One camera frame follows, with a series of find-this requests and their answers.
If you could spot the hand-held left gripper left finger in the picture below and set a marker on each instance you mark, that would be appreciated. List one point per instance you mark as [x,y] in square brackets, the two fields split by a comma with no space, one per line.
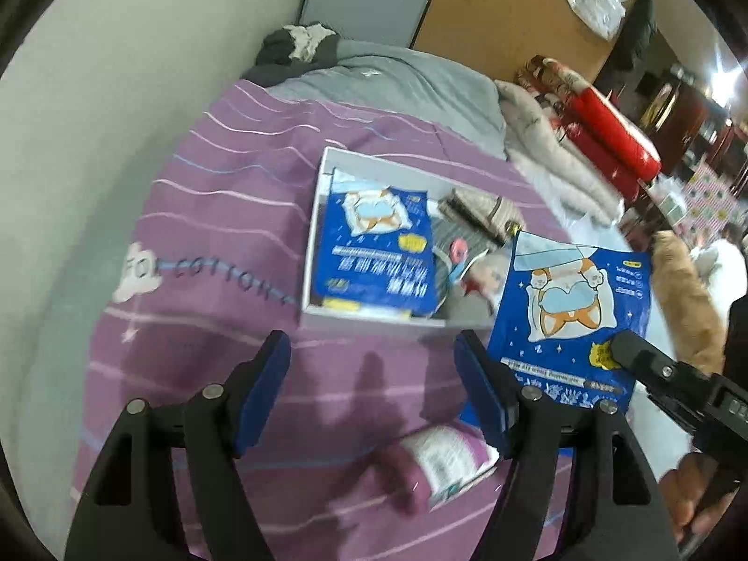
[263,391]

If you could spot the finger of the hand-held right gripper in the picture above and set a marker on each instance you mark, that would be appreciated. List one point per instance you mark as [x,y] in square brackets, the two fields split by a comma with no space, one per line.
[678,415]
[654,365]

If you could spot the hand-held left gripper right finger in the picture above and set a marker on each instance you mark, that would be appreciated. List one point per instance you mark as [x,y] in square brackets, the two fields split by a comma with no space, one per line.
[485,397]

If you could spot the purple refill pack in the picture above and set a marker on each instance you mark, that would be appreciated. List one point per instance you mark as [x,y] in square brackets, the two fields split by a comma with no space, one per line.
[444,456]

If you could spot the blue cartoon packet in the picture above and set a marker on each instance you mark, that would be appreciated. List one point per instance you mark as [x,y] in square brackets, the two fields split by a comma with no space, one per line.
[368,245]
[561,304]

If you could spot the white cardboard box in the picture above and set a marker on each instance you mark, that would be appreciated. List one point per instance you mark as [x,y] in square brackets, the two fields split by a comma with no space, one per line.
[350,320]

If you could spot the grey plaid cloth pouch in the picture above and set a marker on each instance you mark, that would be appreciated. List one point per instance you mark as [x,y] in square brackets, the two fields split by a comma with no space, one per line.
[450,234]

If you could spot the beige plaid cloth pouch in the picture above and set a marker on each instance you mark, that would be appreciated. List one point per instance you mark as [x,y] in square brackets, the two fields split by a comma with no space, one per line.
[485,210]

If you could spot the person's right hand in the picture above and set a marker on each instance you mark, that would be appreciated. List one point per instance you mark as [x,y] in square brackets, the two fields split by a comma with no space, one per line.
[681,491]

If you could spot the orange plush toy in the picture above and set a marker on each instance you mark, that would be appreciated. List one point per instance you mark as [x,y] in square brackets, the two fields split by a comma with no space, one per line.
[683,304]

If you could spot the clear plastic sheet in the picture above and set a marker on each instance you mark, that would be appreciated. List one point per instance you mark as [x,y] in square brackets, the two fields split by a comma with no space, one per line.
[596,234]

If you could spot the purple striped blanket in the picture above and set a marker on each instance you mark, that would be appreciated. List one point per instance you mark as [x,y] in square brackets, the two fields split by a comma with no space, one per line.
[204,245]

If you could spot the pink patterned box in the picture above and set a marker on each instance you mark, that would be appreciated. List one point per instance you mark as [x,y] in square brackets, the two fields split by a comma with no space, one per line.
[707,198]

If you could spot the red cushions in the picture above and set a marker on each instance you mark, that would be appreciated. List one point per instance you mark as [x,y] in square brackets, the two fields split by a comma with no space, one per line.
[613,134]

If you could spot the white folded quilt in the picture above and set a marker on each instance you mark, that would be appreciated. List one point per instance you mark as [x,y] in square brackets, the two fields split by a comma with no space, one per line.
[555,152]

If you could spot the dark wooden cabinet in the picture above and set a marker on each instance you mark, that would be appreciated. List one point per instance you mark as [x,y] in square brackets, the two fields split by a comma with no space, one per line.
[689,111]

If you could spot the grey bedsheet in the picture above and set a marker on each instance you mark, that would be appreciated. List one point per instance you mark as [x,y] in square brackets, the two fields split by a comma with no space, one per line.
[409,87]

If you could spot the dark hanging jacket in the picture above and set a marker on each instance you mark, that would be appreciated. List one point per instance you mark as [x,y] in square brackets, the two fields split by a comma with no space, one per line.
[637,29]

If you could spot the dark crumpled clothing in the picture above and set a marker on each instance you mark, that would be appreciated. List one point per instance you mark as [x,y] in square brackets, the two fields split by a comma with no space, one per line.
[280,52]

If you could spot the wooden wardrobe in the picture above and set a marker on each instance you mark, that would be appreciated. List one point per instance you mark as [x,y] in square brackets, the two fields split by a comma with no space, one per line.
[496,17]

